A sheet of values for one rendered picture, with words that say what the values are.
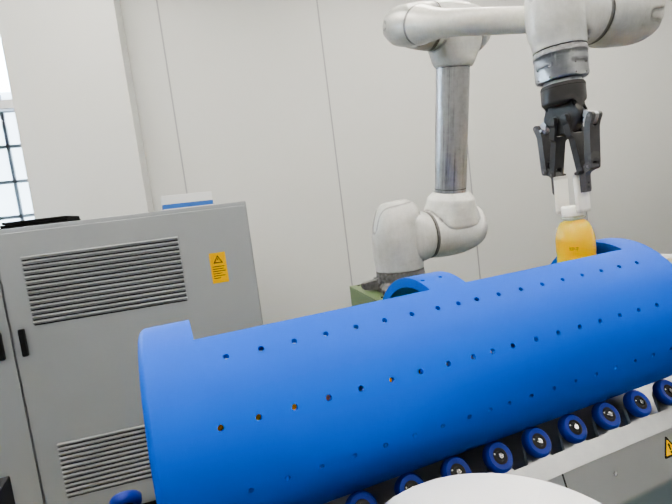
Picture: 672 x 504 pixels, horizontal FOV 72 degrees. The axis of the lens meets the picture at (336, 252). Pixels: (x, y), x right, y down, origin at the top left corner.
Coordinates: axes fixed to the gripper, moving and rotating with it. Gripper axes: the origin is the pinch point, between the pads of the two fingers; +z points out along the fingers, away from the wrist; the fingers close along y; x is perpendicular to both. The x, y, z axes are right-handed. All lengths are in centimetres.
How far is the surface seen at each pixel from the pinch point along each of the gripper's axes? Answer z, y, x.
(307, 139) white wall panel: -55, -276, 45
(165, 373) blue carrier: 12, 10, -74
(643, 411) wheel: 37.3, 12.3, -1.8
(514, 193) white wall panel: 9, -255, 220
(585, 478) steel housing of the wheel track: 43.6, 13.0, -16.6
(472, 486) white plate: 28, 24, -45
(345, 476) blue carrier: 29, 13, -56
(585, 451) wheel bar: 40.1, 12.0, -15.1
